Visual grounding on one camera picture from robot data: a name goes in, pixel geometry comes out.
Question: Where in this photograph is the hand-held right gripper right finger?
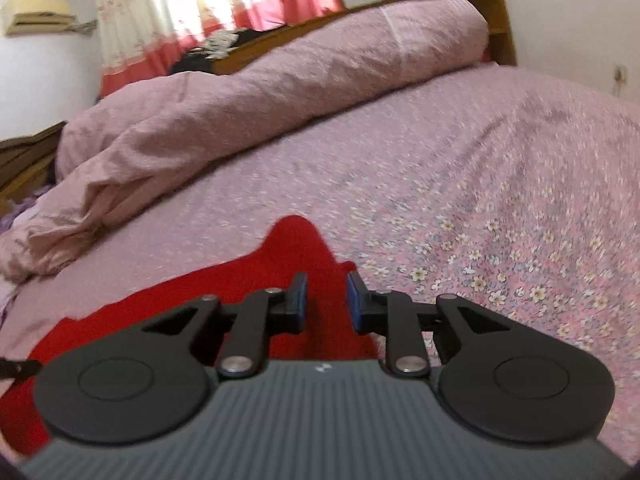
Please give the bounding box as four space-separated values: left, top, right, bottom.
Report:
347 270 511 379

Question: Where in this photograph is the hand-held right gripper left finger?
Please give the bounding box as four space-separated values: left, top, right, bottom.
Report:
140 272 309 380

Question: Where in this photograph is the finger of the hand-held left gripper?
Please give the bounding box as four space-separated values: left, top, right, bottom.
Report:
0 358 39 381

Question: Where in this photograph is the red knitted sweater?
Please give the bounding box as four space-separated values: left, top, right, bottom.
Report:
0 215 386 458

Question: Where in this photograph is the lavender frilled cloth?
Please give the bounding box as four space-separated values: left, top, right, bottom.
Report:
0 200 41 241

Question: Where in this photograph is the pink floral bed sheet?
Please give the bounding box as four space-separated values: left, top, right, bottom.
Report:
0 60 640 461

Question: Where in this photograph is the pink floral duvet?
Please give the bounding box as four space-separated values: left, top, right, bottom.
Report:
0 0 490 283

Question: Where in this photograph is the carved wooden bed board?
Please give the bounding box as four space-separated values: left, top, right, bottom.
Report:
0 121 68 201

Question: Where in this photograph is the dark cloth with white flowers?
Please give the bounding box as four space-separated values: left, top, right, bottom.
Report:
172 30 281 76

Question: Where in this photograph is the wooden headboard with shelf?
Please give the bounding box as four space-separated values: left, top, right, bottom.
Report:
210 0 517 66

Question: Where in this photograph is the floral curtain with red hem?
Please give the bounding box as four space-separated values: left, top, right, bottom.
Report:
92 0 346 98

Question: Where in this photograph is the white air conditioner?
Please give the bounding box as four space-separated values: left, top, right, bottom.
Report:
0 0 78 37

